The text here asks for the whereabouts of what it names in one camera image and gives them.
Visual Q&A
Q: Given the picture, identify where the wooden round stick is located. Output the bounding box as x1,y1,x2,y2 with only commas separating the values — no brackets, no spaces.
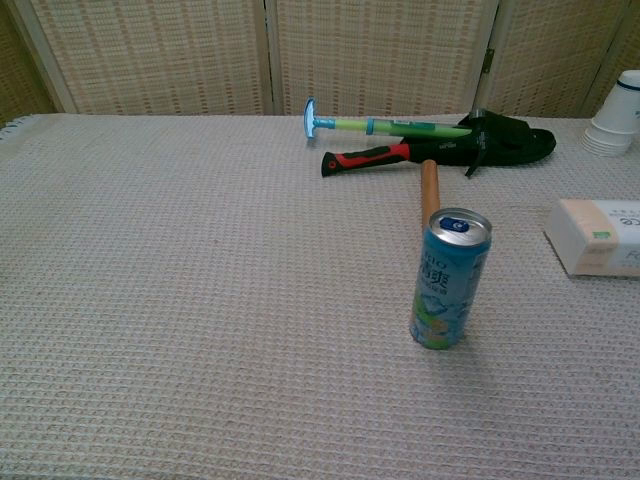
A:
420,159,441,231

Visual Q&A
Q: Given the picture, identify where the silver drink can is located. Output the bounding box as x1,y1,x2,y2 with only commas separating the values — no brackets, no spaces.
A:
408,207,493,350

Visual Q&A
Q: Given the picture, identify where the woven folding screen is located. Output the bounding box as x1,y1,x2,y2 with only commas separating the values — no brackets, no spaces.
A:
0,0,640,127

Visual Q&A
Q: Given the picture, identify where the beige woven tablecloth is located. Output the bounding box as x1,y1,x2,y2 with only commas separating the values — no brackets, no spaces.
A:
0,113,640,480

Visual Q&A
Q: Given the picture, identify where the red black tool handle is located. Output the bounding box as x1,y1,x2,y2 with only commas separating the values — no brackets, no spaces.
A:
320,142,414,179

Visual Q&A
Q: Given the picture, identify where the black fabric tool sheath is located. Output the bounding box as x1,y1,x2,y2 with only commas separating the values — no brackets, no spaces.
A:
407,110,557,177

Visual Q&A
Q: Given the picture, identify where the white rectangular box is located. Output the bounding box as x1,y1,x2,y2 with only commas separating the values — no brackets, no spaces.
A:
543,198,640,278

